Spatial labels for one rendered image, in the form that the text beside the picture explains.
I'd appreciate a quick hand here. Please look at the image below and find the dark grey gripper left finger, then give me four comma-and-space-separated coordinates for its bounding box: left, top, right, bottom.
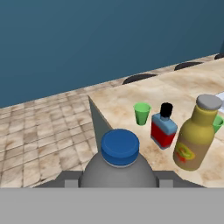
34, 171, 84, 189

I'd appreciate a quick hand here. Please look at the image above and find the pale blue flat object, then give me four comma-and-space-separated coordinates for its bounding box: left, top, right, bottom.
214, 91, 224, 112

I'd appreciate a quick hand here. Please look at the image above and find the yellow bottle with grey cap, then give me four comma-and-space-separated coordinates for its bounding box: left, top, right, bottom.
172, 94, 224, 172

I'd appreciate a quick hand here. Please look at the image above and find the green cup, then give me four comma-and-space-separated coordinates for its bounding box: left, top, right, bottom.
212, 115, 224, 135
133, 101, 152, 127

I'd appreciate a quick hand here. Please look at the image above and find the grey bottle with blue cap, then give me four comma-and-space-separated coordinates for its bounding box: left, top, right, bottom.
79, 129, 160, 189

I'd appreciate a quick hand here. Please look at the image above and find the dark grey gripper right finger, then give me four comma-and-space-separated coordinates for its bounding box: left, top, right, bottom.
153, 171, 205, 189

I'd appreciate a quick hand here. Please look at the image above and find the blue and red bottle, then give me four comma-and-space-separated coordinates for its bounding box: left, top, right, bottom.
150, 101, 179, 151

